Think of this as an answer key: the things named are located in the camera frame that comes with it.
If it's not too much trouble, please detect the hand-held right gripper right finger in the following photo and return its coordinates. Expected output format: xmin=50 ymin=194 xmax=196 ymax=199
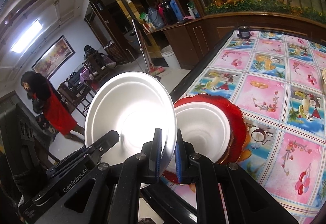
xmin=175 ymin=128 xmax=300 ymax=224

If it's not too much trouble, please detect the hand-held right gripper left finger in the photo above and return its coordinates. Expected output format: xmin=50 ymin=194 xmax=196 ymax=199
xmin=18 ymin=128 xmax=163 ymax=224

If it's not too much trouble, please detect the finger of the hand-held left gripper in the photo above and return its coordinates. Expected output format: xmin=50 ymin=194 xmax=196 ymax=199
xmin=46 ymin=130 xmax=120 ymax=179

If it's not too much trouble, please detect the red scalloped plastic plate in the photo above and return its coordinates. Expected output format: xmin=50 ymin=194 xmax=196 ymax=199
xmin=163 ymin=102 xmax=248 ymax=185

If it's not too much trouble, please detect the white foam bowl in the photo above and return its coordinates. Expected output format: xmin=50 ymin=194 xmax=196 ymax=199
xmin=85 ymin=72 xmax=177 ymax=190
xmin=174 ymin=103 xmax=232 ymax=173

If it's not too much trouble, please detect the red plate with round sticker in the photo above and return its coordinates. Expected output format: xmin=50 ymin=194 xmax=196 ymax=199
xmin=174 ymin=94 xmax=245 ymax=163

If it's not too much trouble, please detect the dark wooden chair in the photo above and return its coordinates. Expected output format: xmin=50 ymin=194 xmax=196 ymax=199
xmin=57 ymin=71 xmax=97 ymax=117

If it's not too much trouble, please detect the colourful broom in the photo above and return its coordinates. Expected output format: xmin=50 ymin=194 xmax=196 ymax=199
xmin=150 ymin=66 xmax=165 ymax=77

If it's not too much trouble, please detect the brown wicker hamper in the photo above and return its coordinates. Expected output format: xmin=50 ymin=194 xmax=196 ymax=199
xmin=107 ymin=42 xmax=130 ymax=64

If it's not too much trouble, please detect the black framed table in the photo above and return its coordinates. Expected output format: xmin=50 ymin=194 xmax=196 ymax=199
xmin=138 ymin=29 xmax=326 ymax=224

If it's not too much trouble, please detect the white plastic bucket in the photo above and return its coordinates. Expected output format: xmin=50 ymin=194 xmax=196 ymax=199
xmin=160 ymin=45 xmax=180 ymax=70

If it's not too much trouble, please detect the rectangular ceiling light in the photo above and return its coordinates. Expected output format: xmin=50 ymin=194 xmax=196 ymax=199
xmin=10 ymin=19 xmax=43 ymax=53

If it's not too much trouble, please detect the printed fruit pattern tablecloth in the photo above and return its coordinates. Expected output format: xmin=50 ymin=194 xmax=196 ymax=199
xmin=168 ymin=30 xmax=326 ymax=224

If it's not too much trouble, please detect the dark wooden cabinet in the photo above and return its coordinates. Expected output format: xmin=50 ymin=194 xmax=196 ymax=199
xmin=143 ymin=11 xmax=326 ymax=70

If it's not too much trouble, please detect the blue-grey water jug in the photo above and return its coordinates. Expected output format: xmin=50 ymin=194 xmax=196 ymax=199
xmin=148 ymin=7 xmax=165 ymax=29

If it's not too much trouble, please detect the small black round device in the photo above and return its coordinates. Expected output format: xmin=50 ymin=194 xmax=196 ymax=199
xmin=237 ymin=26 xmax=251 ymax=39

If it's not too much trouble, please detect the black vacuum flask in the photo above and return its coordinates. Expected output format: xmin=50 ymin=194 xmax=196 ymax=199
xmin=162 ymin=0 xmax=177 ymax=25

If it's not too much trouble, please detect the blue vacuum flask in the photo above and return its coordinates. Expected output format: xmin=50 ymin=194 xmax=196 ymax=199
xmin=170 ymin=0 xmax=184 ymax=21

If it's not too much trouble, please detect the steel handled dark mop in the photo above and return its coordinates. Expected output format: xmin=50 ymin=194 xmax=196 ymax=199
xmin=131 ymin=19 xmax=162 ymax=80

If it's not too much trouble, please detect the framed wall painting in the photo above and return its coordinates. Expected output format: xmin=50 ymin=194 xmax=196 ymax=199
xmin=31 ymin=35 xmax=76 ymax=79

